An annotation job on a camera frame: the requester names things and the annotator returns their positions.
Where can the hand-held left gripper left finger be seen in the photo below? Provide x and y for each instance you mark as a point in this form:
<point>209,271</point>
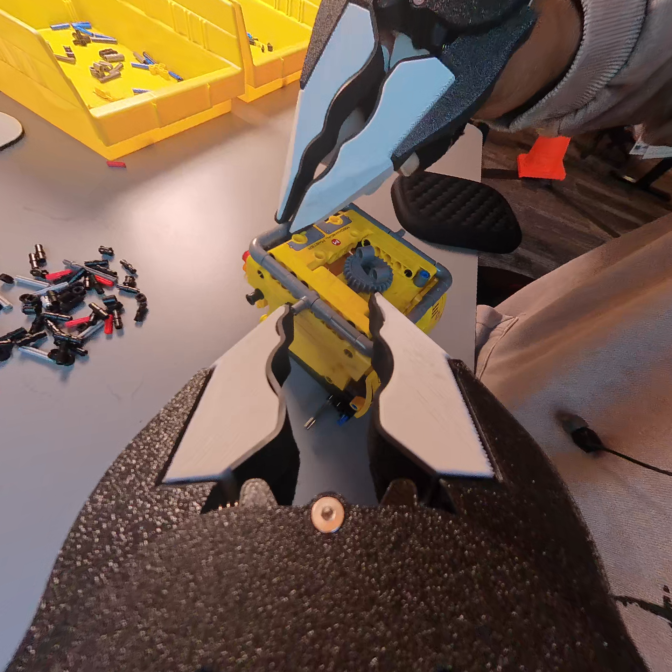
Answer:
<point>231,420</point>

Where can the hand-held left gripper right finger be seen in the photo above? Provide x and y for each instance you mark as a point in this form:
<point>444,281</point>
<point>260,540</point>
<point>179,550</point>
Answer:
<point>430,414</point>

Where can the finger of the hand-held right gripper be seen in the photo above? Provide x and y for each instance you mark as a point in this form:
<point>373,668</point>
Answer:
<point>336,63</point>
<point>399,110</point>

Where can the yellow block toy model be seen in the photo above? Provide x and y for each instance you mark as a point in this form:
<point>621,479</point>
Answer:
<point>325,262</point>

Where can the pile of small block pieces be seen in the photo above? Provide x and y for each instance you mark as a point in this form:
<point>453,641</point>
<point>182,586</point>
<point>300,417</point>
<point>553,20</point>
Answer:
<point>68,304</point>

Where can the person's right forearm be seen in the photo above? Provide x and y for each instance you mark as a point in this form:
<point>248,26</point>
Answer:
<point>619,63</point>

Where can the grey desk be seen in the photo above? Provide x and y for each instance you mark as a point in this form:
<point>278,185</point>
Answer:
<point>183,210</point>

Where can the person's right hand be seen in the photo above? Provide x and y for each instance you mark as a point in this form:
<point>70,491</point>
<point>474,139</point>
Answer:
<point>546,57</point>

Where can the yellow plastic parts bin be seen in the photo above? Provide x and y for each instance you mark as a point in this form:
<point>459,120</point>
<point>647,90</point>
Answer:
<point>157,115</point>
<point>273,73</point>

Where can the black chair armrest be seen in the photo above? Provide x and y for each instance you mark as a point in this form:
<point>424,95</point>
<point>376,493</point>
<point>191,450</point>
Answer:
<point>456,215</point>

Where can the orange traffic cone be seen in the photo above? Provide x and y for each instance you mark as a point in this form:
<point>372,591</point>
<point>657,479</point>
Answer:
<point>543,160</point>

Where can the black clip microphone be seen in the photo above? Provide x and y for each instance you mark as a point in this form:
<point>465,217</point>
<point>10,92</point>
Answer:
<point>585,438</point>

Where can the beige hoodie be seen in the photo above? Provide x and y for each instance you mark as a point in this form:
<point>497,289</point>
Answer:
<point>588,341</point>

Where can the heap of blue grey pins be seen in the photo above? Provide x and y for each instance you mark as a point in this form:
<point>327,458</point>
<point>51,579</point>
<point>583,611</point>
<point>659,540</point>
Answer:
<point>105,65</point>

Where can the white book stand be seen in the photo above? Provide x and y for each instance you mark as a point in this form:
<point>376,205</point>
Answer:
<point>8,131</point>

